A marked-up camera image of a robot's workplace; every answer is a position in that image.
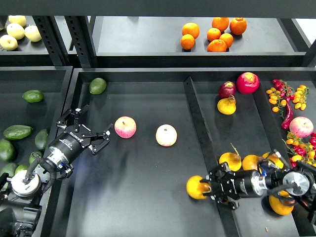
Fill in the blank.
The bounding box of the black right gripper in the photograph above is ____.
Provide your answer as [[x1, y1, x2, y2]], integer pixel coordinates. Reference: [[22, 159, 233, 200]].
[[206, 162, 259, 210]]

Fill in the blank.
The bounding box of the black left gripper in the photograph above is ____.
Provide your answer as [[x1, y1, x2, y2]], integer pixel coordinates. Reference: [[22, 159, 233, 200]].
[[48, 105, 113, 163]]

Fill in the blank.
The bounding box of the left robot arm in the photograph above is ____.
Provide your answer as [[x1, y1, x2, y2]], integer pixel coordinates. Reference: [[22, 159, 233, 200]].
[[0, 105, 113, 237]]

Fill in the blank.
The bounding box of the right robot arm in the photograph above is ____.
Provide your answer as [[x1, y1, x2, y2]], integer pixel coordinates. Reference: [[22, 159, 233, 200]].
[[201, 150, 316, 224]]

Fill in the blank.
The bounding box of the yellow pear right tray left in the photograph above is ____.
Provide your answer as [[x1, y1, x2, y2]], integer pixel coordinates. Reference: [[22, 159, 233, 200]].
[[219, 143, 242, 171]]

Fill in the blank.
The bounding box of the yellow pear tray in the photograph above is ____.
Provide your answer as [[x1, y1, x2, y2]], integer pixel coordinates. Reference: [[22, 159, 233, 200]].
[[219, 143, 242, 171], [242, 155, 262, 171], [262, 153, 284, 169]]

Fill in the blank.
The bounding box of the yellow pear right tray middle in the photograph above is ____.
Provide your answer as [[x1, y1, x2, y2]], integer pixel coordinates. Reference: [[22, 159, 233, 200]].
[[242, 155, 262, 171]]

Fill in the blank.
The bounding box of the green avocado at tray corner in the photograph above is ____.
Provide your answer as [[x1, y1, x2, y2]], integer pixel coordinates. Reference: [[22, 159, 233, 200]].
[[89, 78, 107, 95]]

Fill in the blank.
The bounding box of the green avocado lower tray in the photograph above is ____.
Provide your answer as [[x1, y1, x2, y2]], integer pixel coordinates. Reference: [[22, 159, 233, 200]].
[[29, 151, 42, 164]]

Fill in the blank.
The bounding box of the green avocado tray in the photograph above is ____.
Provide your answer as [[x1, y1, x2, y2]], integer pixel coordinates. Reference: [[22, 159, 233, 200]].
[[22, 90, 44, 103], [29, 151, 42, 164]]

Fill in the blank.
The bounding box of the green avocado upper left tray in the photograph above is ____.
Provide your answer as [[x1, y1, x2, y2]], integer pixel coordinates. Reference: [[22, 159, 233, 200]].
[[22, 90, 44, 103]]

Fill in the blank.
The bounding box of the dark green long avocado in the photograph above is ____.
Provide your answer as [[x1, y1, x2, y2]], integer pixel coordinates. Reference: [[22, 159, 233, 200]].
[[3, 124, 33, 140]]

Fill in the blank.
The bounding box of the dark avocado left edge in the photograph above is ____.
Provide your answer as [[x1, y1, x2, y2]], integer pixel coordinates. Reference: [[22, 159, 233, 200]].
[[0, 139, 16, 162]]

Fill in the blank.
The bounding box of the dark avocado bottom left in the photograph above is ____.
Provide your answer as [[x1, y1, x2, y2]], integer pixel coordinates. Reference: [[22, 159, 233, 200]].
[[0, 162, 18, 177]]

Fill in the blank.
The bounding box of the pale yellow pear right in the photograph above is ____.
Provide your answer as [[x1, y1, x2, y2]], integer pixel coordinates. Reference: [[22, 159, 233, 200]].
[[25, 25, 41, 42]]

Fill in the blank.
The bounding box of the pale yellow pear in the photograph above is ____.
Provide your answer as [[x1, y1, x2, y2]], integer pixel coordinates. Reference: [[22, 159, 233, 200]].
[[8, 15, 26, 27], [6, 23, 25, 40], [25, 25, 41, 42], [0, 35, 18, 51]]

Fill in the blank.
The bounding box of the pale yellow pear front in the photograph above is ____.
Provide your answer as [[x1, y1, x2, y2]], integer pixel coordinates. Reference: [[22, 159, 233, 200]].
[[0, 35, 18, 51]]

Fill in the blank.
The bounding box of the pale yellow pear middle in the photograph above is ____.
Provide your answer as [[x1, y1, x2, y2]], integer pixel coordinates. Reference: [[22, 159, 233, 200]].
[[6, 23, 25, 40]]

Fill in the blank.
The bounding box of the pale yellow pear top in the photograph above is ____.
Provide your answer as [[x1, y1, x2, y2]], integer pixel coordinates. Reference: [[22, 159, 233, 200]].
[[8, 15, 26, 27]]

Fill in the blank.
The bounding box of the pink apple left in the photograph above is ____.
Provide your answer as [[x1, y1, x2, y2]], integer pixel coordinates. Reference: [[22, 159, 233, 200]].
[[114, 116, 137, 139]]

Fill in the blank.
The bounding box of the black left tray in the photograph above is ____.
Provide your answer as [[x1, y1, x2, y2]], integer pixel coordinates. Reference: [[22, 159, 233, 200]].
[[0, 66, 74, 237]]

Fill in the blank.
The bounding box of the black tray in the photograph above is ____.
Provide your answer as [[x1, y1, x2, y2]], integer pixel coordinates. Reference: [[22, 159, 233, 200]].
[[0, 66, 74, 237], [35, 68, 316, 237]]

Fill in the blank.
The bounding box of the pale pink apple centre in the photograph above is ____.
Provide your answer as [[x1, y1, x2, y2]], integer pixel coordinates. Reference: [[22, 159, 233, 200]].
[[156, 124, 177, 147]]

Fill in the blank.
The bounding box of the black centre tray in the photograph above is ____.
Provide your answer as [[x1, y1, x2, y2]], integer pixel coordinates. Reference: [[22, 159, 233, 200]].
[[35, 68, 316, 237]]

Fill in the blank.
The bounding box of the lower cherry tomato bunch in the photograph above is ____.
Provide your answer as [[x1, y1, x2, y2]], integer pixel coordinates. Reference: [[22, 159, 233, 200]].
[[283, 132, 316, 167]]

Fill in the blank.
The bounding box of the cherry tomato bunch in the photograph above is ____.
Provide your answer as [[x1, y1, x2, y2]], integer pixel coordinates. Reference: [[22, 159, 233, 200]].
[[283, 132, 316, 167], [266, 79, 309, 118]]

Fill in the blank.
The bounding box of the red chili pepper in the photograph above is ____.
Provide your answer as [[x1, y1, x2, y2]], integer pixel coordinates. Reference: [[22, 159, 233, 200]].
[[281, 103, 293, 129]]

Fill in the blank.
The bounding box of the black upper shelf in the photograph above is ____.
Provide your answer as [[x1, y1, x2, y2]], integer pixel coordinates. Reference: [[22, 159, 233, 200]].
[[0, 0, 316, 68]]

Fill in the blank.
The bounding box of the pink apple right side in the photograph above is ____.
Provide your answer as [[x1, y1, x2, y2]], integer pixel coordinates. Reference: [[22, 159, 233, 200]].
[[289, 117, 314, 138]]

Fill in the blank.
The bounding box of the dark red apple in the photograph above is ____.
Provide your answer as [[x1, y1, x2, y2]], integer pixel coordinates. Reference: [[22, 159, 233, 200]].
[[218, 81, 236, 99]]

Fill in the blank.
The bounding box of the upper cherry tomato bunch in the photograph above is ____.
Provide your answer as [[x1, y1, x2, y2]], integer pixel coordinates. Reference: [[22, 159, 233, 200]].
[[266, 79, 309, 118]]

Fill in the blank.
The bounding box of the bright red apple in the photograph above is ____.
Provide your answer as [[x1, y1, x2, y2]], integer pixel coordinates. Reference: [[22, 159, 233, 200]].
[[236, 72, 260, 94]]

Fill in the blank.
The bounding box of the orange lower left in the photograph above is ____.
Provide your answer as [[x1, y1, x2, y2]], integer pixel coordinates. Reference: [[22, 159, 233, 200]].
[[180, 34, 195, 50]]

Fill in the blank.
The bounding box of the orange front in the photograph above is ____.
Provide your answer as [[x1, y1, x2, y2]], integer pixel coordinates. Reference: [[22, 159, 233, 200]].
[[207, 39, 227, 52]]

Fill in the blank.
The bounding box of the small orange right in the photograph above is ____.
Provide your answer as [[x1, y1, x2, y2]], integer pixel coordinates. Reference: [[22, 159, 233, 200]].
[[219, 33, 234, 48]]

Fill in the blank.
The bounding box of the dark avocado by tray wall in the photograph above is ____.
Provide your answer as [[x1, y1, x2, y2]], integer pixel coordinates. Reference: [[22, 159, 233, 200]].
[[35, 129, 49, 151]]

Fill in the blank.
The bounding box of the black shelf post right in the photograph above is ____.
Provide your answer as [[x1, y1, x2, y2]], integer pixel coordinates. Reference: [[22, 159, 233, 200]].
[[65, 16, 98, 68]]

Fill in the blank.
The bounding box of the black shelf post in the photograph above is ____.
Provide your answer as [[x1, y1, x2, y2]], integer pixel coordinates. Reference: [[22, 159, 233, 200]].
[[33, 15, 71, 66], [65, 16, 98, 68]]

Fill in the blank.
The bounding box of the black shelf post left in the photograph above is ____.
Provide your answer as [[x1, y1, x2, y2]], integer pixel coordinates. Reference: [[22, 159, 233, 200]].
[[33, 15, 71, 66]]

